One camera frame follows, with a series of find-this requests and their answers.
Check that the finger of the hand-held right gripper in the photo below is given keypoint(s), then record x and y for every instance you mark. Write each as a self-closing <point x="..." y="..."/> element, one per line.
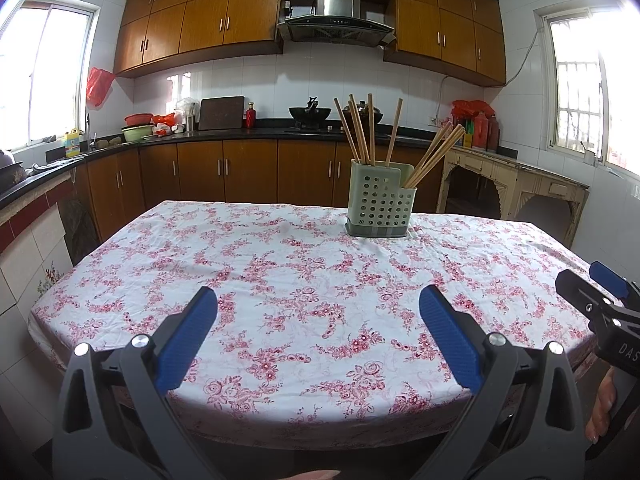
<point x="607" y="277"/>
<point x="580" y="290"/>

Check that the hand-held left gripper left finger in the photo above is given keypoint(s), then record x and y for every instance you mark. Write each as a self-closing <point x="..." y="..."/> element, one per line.
<point x="187" y="340"/>

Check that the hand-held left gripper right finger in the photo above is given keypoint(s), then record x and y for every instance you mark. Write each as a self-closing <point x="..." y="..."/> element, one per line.
<point x="452" y="342"/>

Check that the green perforated utensil holder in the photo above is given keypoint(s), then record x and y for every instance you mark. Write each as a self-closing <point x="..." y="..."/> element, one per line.
<point x="380" y="210"/>

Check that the person's right hand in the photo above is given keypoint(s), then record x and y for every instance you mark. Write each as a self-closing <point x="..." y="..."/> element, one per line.
<point x="602" y="402"/>

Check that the person's left hand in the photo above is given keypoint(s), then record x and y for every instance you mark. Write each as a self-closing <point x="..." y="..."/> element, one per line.
<point x="312" y="476"/>

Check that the pink floral tablecloth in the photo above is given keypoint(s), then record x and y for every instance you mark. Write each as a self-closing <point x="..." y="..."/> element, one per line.
<point x="300" y="320"/>

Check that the cream wooden side table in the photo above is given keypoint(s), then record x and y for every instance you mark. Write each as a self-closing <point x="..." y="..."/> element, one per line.
<point x="525" y="175"/>

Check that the dark red bottle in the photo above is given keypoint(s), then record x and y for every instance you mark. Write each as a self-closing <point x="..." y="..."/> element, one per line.
<point x="494" y="135"/>

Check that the brown lower kitchen cabinets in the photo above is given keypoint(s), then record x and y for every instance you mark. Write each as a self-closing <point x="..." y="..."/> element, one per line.
<point x="250" y="170"/>

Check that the red oil bottle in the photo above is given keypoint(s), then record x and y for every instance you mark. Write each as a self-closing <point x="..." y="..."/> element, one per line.
<point x="481" y="132"/>

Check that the colourful seasoning box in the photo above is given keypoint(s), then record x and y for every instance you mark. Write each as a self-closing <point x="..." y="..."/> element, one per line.
<point x="467" y="137"/>

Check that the window with white grille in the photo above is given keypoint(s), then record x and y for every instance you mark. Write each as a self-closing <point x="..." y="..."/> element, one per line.
<point x="575" y="90"/>

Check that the black kitchen countertop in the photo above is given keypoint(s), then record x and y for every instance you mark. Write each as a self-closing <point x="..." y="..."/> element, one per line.
<point x="225" y="134"/>

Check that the red and white bag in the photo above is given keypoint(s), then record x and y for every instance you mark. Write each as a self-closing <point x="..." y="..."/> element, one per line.
<point x="162" y="122"/>

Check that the yellow detergent bottle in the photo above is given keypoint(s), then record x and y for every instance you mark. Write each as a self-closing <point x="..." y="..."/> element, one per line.
<point x="72" y="146"/>

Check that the red plastic basin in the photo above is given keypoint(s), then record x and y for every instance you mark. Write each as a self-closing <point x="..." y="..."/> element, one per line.
<point x="138" y="119"/>

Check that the dark wooden cutting board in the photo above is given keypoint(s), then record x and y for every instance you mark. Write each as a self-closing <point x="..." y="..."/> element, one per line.
<point x="221" y="114"/>

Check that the white bag with steel cup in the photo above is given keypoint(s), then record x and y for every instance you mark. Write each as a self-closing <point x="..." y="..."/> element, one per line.
<point x="187" y="110"/>

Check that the small red bottle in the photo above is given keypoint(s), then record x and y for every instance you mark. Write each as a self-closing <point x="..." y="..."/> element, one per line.
<point x="250" y="117"/>

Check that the metal sink faucet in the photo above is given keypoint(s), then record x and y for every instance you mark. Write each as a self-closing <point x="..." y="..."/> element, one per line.
<point x="88" y="130"/>

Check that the dark lidded pot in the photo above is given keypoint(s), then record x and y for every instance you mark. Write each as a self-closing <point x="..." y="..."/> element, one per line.
<point x="378" y="116"/>

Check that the black gas stove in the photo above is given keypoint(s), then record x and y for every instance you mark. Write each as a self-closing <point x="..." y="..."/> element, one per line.
<point x="310" y="131"/>

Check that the dark metal pot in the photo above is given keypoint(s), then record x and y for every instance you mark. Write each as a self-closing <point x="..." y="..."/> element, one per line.
<point x="10" y="170"/>

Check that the black wok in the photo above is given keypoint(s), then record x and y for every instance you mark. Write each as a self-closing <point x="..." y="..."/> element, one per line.
<point x="310" y="114"/>

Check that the hanging red plastic bag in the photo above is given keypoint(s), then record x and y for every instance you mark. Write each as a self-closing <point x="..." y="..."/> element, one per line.
<point x="99" y="87"/>

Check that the window beside sink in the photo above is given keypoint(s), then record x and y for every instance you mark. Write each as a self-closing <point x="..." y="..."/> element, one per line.
<point x="50" y="75"/>

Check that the steel range hood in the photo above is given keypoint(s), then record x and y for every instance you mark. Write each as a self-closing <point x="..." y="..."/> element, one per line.
<point x="337" y="0"/>

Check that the brown upper wall cabinets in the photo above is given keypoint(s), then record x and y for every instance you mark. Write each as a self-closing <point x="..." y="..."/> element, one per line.
<point x="200" y="20"/>

